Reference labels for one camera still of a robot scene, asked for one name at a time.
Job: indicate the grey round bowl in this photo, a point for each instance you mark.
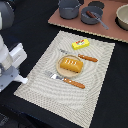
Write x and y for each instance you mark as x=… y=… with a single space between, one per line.
x=87 y=19

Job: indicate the beige woven placemat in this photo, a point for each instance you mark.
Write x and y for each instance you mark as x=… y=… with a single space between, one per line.
x=68 y=106

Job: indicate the pink stove board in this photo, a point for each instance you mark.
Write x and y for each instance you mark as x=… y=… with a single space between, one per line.
x=109 y=16

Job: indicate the yellow box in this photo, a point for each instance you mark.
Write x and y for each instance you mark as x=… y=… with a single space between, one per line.
x=80 y=44

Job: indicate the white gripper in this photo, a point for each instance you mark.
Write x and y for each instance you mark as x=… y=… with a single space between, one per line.
x=9 y=63

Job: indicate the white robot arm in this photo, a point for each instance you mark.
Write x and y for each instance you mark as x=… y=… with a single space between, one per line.
x=6 y=16

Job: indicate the white fish-shaped toy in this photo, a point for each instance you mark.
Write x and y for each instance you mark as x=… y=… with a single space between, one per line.
x=21 y=79

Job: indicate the brown toy sausage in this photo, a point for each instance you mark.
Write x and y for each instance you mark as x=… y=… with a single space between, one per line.
x=90 y=14

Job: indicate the tan round plate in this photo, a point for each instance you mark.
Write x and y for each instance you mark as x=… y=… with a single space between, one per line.
x=64 y=72

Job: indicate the dark grey cooking pot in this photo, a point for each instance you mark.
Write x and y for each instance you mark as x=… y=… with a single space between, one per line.
x=69 y=9

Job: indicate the beige bowl on stove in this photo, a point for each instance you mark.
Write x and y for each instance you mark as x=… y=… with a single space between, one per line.
x=122 y=16

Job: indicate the grey spoon in bowl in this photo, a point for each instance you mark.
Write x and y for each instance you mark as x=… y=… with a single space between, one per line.
x=98 y=18

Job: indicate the orange toy bread loaf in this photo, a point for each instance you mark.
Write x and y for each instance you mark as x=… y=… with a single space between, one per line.
x=71 y=64

